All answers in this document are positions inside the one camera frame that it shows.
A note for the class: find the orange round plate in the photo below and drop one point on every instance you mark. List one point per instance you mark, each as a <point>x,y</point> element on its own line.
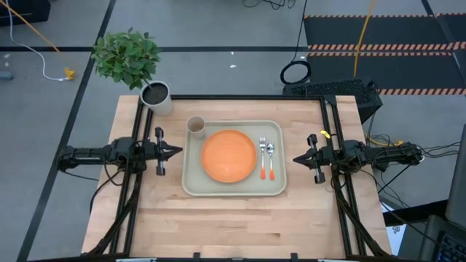
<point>228,156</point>

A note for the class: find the white plant pot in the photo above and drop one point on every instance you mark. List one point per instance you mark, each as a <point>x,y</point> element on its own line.
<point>156,96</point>

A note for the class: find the small grey floor object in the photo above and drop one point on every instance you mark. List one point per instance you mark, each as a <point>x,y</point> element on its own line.
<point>6,75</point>

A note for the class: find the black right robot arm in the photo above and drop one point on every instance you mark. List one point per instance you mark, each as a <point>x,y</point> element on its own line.
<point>378,154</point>

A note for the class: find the grey monitor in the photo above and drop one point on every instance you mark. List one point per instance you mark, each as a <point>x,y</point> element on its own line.
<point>458,182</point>

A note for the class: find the beige cup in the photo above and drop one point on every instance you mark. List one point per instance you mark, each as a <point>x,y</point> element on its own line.
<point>196,127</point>

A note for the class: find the beige rectangular tray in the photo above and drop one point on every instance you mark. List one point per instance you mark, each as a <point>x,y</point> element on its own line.
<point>193,182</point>

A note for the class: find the black aluminium table frame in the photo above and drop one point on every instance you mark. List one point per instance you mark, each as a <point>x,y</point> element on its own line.
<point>247,97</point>

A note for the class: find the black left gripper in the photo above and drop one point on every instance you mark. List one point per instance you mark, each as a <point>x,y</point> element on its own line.
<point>159,153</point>

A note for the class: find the green leafy plant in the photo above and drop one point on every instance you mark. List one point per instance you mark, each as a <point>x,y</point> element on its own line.
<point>125,56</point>

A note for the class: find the black keyboard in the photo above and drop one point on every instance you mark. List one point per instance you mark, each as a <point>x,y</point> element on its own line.
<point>453,249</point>

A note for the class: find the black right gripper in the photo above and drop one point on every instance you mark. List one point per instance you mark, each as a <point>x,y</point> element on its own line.
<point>317,158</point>

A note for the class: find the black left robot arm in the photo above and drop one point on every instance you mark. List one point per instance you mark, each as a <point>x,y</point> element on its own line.
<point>94,154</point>

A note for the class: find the white printed paper sheet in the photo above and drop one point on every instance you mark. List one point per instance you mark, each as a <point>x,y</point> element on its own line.
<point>395,238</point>

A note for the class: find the black hazard-striped floor mat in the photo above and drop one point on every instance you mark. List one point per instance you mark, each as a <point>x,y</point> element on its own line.
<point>382,32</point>

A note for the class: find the black box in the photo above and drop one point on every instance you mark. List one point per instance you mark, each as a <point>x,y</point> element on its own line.
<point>22,11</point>

